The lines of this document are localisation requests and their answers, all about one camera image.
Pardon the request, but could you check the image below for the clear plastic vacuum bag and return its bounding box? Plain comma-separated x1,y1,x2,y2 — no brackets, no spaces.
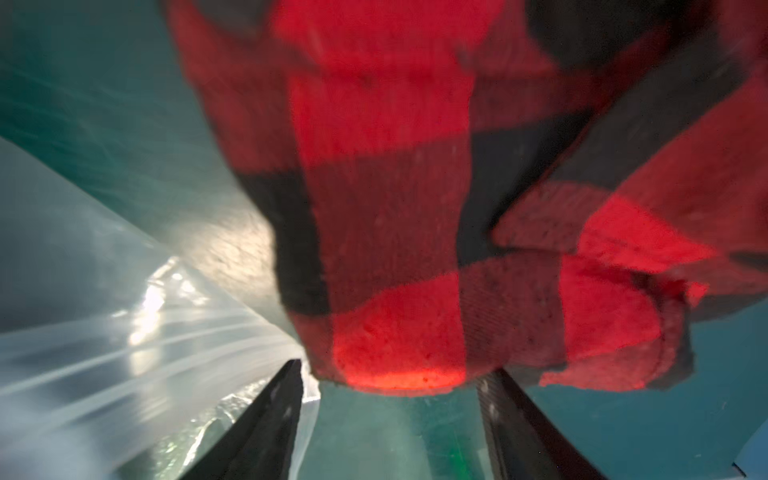
1,141,319,479

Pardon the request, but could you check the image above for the red black plaid shirt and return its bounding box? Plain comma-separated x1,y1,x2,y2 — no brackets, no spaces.
163,1,767,394

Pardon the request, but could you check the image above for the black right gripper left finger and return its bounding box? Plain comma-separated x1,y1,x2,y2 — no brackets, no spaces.
182,359,303,480

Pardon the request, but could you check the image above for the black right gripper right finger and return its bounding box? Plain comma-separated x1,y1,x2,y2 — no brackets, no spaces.
477,370,605,480

